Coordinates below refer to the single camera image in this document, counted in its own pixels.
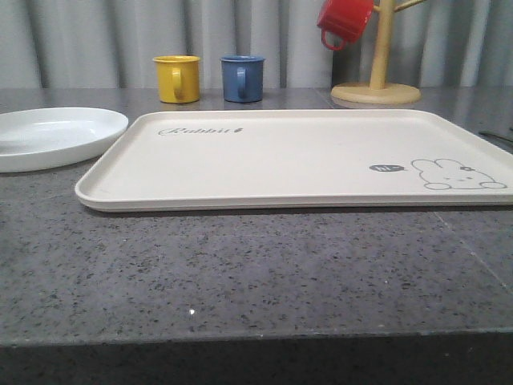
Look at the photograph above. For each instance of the white round plate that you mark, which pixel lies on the white round plate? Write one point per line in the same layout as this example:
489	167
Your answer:
44	138

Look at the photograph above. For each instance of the silver metal fork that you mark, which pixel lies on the silver metal fork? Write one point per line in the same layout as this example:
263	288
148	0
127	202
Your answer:
496	136

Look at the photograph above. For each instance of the beige rabbit serving tray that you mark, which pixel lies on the beige rabbit serving tray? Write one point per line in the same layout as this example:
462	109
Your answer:
200	160

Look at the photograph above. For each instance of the blue enamel mug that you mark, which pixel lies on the blue enamel mug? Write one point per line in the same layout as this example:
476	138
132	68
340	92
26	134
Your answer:
242	77

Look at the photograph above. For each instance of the yellow enamel mug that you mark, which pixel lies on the yellow enamel mug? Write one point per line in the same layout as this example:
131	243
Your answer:
178	78

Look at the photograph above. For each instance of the wooden mug tree stand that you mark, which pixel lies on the wooden mug tree stand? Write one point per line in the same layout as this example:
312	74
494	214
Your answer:
378	90

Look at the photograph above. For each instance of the red enamel mug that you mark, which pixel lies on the red enamel mug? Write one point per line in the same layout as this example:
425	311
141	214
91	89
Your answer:
346	19

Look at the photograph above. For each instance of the grey curtain backdrop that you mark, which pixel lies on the grey curtain backdrop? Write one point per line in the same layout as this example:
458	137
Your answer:
94	44

